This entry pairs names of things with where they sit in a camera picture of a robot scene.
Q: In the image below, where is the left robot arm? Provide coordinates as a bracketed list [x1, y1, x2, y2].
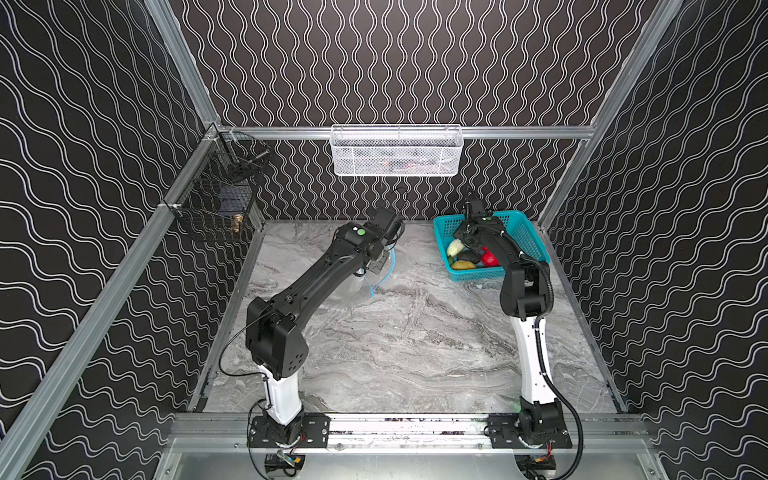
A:
[245, 208, 404, 426]

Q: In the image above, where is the yellow toy potato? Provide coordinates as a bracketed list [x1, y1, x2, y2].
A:
[451, 260, 477, 271]

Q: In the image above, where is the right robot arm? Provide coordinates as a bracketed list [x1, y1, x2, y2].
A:
[454, 194, 578, 425]

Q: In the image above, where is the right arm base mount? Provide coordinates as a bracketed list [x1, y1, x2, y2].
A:
[483, 409, 573, 479]

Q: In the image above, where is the black wire wall basket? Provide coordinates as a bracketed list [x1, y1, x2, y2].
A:
[170, 130, 272, 245]

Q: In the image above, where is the white mesh wall basket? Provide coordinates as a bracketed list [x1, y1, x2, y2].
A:
[329, 124, 464, 177]

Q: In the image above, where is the clear zip top bag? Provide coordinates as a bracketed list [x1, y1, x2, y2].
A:
[334, 247, 397, 298]

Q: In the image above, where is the dark toy eggplant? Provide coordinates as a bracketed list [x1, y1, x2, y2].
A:
[456, 250, 482, 264]

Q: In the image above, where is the teal plastic basket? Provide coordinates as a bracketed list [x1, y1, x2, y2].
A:
[433, 210, 552, 282]

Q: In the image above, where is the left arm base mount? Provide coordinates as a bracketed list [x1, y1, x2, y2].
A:
[247, 412, 331, 479]

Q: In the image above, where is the red toy tomato lower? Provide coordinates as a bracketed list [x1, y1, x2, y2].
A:
[481, 247, 500, 268]

